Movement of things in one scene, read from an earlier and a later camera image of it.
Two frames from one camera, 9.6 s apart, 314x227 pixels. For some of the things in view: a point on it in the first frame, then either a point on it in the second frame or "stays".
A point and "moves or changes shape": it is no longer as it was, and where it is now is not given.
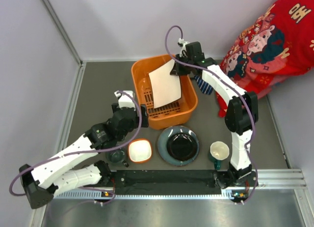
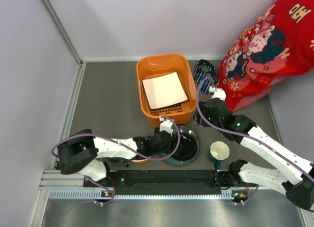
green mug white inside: (219, 151) stays
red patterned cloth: (276, 45) stays
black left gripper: (144, 116) -> (167, 150)
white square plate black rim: (165, 88) moves or changes shape
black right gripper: (177, 70) -> (197, 118)
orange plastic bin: (178, 113) moves or changes shape
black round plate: (181, 146) stays
